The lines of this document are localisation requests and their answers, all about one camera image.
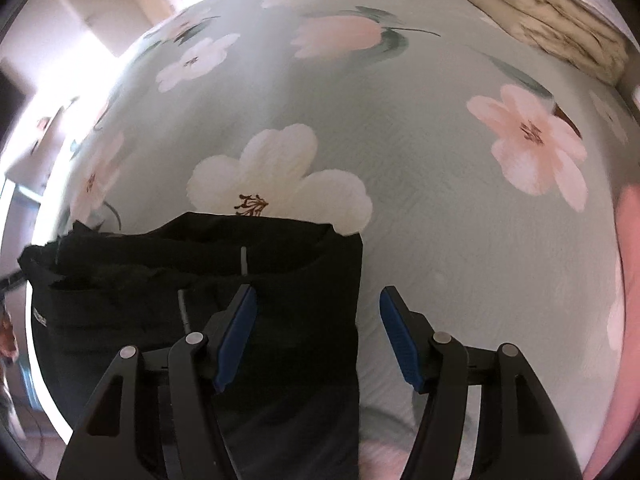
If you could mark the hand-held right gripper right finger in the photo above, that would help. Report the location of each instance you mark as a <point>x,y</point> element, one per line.
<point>400,340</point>

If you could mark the floral green bed sheet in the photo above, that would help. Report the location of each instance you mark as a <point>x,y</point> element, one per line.
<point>425,235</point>

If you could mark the folded pink blanket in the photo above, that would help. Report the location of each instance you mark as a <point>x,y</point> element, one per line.
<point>625,310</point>

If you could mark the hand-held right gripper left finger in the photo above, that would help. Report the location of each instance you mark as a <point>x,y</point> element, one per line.
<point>235,340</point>

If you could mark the black hooded jacket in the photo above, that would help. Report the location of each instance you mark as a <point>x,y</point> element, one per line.
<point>300,285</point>

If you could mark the folded beige quilt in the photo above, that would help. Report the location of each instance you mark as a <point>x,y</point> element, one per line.
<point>560,30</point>

